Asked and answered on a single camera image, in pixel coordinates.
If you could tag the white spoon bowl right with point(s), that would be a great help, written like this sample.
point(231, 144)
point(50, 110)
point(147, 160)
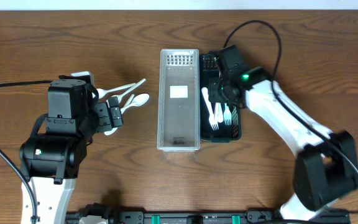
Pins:
point(137, 101)

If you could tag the white fork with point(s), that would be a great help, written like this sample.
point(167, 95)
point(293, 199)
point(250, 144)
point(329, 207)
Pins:
point(218, 113)
point(211, 119)
point(227, 115)

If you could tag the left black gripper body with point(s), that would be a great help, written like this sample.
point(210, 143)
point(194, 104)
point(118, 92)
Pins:
point(105, 117)

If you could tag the white spoon upper left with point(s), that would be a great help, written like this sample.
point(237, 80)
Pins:
point(102, 93)

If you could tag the clear perforated plastic basket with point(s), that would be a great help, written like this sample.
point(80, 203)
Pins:
point(179, 118)

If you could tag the black perforated plastic basket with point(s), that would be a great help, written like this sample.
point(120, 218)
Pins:
point(225, 133)

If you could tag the white label sticker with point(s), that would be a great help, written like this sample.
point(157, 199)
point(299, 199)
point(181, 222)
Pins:
point(180, 91)

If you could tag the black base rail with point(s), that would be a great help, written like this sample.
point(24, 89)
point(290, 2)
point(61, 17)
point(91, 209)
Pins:
point(97, 213)

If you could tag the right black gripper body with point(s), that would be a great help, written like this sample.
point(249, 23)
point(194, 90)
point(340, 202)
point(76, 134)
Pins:
point(215, 90)

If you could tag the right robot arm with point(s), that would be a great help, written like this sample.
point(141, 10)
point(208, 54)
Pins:
point(326, 164)

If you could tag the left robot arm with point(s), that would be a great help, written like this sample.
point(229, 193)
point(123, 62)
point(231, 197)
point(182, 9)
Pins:
point(51, 157)

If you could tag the white spoon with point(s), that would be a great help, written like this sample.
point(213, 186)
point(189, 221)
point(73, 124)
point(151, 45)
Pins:
point(121, 96)
point(102, 93)

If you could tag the white spoon bowl down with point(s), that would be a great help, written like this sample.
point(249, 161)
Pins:
point(107, 133)

